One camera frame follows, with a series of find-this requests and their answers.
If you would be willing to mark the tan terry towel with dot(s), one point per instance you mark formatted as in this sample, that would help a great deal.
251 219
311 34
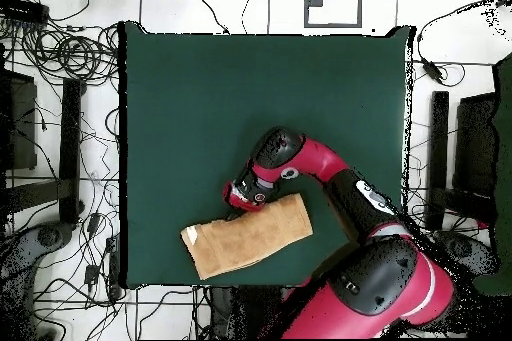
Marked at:
248 241

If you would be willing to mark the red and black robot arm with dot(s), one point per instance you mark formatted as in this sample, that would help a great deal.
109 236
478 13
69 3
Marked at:
320 161

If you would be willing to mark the dark green table cloth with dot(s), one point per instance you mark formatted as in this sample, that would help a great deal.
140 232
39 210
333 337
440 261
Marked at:
200 97

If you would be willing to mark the black stand beam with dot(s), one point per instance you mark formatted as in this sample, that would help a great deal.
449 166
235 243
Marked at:
438 157
70 149

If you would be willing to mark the office chair base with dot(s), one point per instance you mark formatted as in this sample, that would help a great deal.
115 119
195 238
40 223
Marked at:
48 237
468 253

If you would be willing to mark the black cross beam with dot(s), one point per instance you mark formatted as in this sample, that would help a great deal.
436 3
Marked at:
36 193

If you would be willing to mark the black power adapter box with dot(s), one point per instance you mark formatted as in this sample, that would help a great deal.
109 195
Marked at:
24 9

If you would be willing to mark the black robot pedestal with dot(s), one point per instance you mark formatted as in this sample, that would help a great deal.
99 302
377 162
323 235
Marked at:
244 313

